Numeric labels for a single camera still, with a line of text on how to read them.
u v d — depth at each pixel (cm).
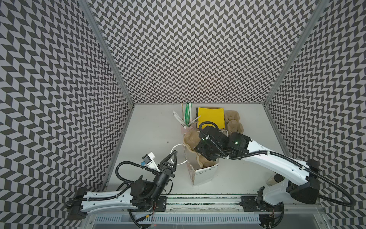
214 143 48
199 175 63
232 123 99
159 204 72
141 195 49
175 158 61
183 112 94
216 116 105
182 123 94
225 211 72
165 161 62
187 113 94
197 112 107
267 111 116
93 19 75
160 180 57
